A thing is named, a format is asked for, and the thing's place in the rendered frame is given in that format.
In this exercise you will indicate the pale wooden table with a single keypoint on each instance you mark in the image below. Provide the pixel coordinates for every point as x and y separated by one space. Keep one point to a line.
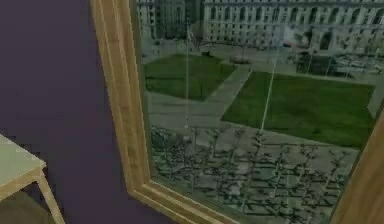
16 166

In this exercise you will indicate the wooden framed window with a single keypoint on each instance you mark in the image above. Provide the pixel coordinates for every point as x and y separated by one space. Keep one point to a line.
126 100

